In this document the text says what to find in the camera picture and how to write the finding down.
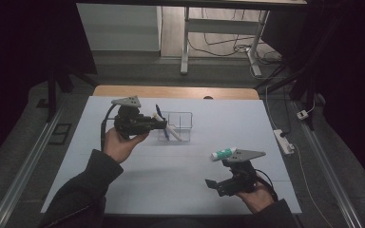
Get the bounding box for blue pen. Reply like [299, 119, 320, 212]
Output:
[155, 104, 171, 142]

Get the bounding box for black metal stand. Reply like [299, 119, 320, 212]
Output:
[254, 60, 321, 131]
[46, 61, 99, 124]

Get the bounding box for white desk frame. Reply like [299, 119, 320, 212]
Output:
[180, 6, 271, 78]

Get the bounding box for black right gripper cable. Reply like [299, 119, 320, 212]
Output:
[254, 168, 279, 202]

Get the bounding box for white cabinet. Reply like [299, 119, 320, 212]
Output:
[75, 3, 163, 52]

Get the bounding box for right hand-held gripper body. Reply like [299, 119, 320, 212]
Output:
[217, 149, 267, 198]

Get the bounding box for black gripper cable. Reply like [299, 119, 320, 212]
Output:
[254, 168, 279, 202]
[100, 104, 119, 152]

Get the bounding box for white power strip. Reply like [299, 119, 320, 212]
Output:
[273, 128, 296, 156]

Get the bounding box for small white adapter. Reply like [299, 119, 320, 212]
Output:
[296, 109, 310, 121]

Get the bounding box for black floor cables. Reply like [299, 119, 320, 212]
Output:
[188, 9, 283, 65]

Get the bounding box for person's left hand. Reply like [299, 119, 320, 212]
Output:
[102, 126, 150, 165]

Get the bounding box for pale blue table mat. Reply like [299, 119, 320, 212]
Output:
[40, 95, 302, 217]

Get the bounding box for black floor frame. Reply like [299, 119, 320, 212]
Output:
[48, 123, 73, 146]

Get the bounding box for person's right hand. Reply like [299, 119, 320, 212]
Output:
[234, 181, 277, 214]

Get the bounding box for white power strip cable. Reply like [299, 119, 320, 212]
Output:
[293, 143, 335, 228]

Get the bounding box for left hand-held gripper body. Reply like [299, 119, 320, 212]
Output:
[110, 95, 156, 141]

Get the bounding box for green and white glue stick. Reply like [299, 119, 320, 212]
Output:
[210, 146, 238, 162]

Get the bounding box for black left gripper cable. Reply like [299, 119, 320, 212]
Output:
[100, 104, 119, 152]

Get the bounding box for clear plastic pen holder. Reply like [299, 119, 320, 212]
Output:
[156, 110, 194, 143]

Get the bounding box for wooden table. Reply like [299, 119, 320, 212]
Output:
[92, 85, 260, 101]

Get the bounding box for aluminium rail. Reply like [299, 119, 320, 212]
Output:
[292, 100, 364, 228]
[0, 103, 69, 228]

